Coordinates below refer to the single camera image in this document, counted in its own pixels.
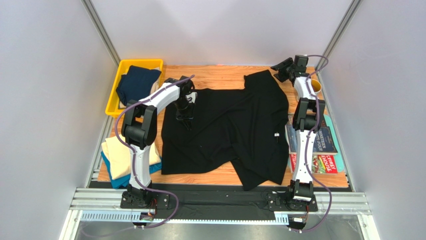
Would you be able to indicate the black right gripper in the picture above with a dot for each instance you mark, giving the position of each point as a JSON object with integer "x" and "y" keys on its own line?
{"x": 283, "y": 68}

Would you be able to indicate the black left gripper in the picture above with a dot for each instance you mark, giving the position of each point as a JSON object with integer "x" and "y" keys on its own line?
{"x": 187, "y": 118}

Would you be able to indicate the black t shirt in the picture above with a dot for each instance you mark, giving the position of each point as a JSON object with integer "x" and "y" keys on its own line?
{"x": 244, "y": 127}

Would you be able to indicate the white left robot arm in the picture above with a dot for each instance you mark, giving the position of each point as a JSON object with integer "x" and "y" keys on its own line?
{"x": 139, "y": 127}

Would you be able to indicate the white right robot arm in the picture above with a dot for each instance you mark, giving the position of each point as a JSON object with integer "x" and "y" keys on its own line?
{"x": 308, "y": 114}

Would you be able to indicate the yellow rimmed mug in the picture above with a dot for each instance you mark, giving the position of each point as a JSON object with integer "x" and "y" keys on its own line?
{"x": 316, "y": 86}

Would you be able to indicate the navy blue folded shirt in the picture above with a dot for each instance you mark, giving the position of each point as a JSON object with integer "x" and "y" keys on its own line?
{"x": 136, "y": 84}

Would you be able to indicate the yellow plastic bin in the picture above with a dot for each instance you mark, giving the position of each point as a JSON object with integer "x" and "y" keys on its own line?
{"x": 112, "y": 108}

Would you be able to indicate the cream folded shirt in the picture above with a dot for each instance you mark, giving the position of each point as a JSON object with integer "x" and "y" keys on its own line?
{"x": 119, "y": 157}

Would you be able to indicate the dark blue book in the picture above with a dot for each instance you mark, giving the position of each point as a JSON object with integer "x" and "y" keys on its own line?
{"x": 324, "y": 143}

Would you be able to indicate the teal folded shirt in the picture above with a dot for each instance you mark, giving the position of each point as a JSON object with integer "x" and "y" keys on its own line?
{"x": 123, "y": 181}

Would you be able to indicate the red illustrated book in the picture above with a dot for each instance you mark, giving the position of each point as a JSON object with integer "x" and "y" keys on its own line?
{"x": 321, "y": 164}

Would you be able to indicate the right aluminium corner post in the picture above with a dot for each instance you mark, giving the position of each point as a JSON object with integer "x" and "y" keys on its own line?
{"x": 342, "y": 26}

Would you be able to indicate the aluminium corner post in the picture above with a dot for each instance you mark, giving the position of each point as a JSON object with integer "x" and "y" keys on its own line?
{"x": 342, "y": 26}
{"x": 96, "y": 20}

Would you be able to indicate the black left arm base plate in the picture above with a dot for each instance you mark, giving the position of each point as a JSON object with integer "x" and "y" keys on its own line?
{"x": 142, "y": 199}

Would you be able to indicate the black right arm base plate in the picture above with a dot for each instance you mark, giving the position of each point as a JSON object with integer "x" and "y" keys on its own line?
{"x": 293, "y": 201}

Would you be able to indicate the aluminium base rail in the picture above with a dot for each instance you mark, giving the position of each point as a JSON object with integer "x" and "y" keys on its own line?
{"x": 101, "y": 204}

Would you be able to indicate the left aluminium corner post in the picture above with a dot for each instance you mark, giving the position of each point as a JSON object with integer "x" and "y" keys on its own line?
{"x": 96, "y": 20}

